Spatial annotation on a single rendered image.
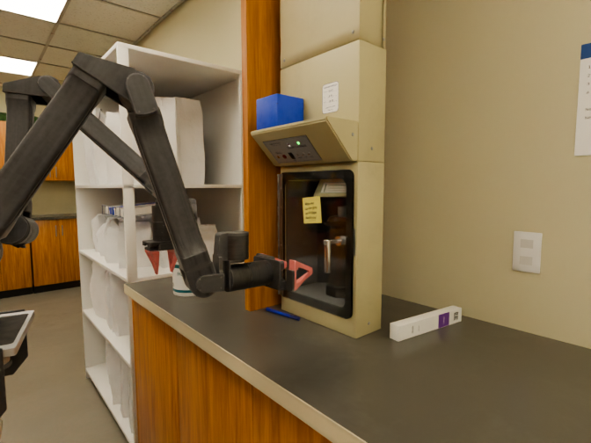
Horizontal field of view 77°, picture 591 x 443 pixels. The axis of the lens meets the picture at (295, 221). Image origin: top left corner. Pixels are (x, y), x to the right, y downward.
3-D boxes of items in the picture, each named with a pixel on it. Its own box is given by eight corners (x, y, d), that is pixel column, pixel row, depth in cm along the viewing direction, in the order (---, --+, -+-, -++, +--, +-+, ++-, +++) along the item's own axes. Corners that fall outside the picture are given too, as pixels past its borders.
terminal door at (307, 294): (281, 294, 122) (280, 172, 118) (352, 320, 99) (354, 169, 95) (280, 295, 121) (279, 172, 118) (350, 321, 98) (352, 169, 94)
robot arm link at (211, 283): (187, 285, 80) (196, 294, 72) (186, 231, 79) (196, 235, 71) (240, 279, 85) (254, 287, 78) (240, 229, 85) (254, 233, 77)
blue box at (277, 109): (282, 134, 116) (282, 104, 115) (303, 130, 108) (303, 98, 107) (256, 130, 109) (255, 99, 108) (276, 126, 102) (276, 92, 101)
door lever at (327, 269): (342, 272, 99) (335, 270, 101) (342, 236, 99) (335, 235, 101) (328, 274, 96) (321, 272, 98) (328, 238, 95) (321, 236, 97)
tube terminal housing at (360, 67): (332, 294, 139) (334, 83, 132) (409, 317, 115) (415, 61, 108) (280, 308, 123) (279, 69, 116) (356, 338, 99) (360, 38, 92)
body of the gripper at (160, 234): (184, 245, 111) (183, 221, 110) (149, 249, 104) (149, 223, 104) (175, 243, 116) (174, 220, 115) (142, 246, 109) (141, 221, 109)
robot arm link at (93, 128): (42, 100, 105) (31, 83, 95) (58, 87, 107) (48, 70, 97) (161, 203, 114) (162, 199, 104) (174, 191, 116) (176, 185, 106)
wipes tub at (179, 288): (198, 286, 153) (197, 250, 151) (214, 292, 143) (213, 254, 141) (167, 291, 144) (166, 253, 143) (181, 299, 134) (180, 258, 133)
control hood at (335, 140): (280, 166, 119) (280, 134, 118) (358, 161, 94) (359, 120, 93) (250, 165, 111) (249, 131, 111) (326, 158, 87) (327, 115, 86)
